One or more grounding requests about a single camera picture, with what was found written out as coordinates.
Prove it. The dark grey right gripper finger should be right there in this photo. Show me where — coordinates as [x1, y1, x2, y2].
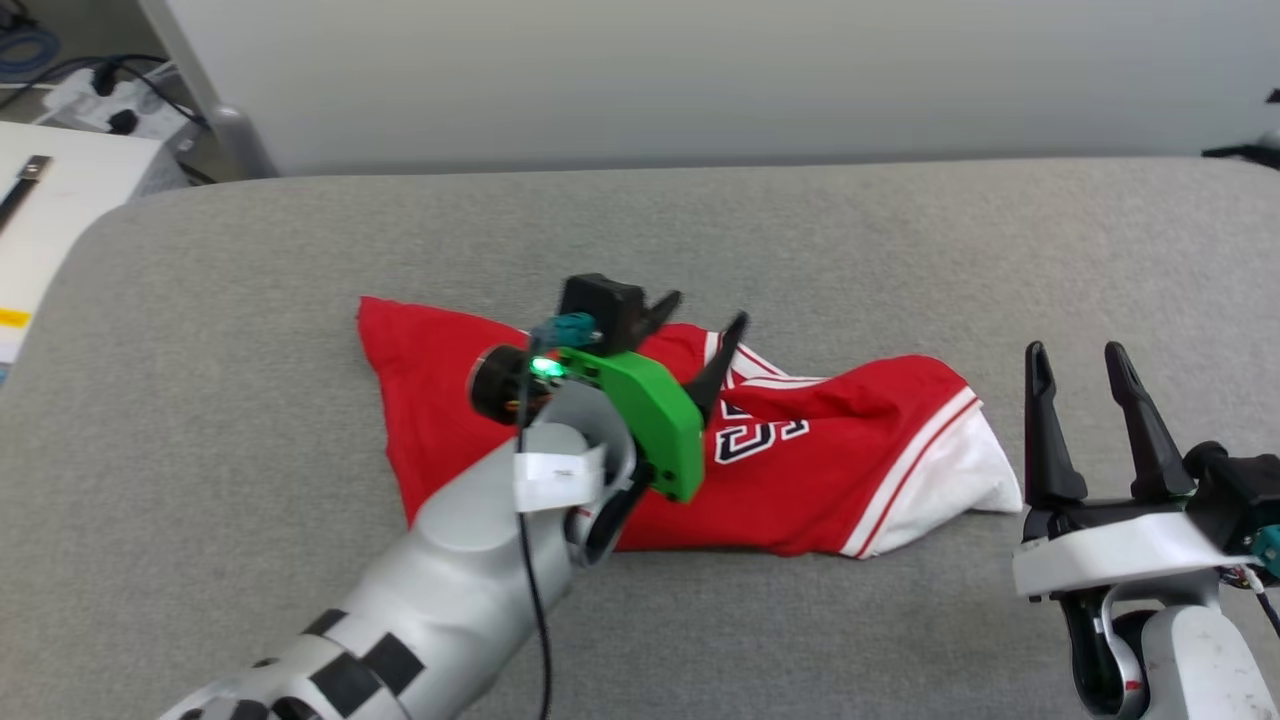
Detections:
[1104, 342, 1196, 501]
[1025, 342, 1088, 506]

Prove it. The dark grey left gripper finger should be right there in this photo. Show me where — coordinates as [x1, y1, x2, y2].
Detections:
[640, 290, 684, 339]
[685, 312, 749, 423]

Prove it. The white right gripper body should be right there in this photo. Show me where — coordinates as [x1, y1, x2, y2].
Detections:
[1012, 495, 1253, 603]

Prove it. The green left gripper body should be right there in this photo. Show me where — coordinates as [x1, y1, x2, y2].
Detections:
[470, 345, 706, 503]

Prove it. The red white basketball jersey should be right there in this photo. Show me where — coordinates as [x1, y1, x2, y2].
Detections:
[357, 296, 1023, 559]

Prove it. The black stand base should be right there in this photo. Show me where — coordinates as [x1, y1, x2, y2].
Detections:
[1203, 88, 1280, 171]

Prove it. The white power supply box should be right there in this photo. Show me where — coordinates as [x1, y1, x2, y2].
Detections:
[0, 120, 169, 366]

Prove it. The white power strip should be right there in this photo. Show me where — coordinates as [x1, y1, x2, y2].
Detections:
[38, 65, 196, 141]

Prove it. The teal left camera connector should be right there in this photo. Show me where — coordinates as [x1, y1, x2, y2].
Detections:
[530, 313, 601, 348]

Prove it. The white left cable label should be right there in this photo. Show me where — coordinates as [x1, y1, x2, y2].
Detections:
[513, 448, 607, 514]

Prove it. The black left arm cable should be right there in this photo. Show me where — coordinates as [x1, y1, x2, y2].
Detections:
[515, 395, 554, 720]

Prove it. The grey partition post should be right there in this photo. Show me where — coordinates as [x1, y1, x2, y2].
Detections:
[140, 0, 278, 181]

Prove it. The black box carry handle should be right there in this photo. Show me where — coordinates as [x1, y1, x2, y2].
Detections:
[0, 155, 53, 236]

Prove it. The blue cable coil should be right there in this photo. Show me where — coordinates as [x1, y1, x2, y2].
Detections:
[0, 25, 63, 86]

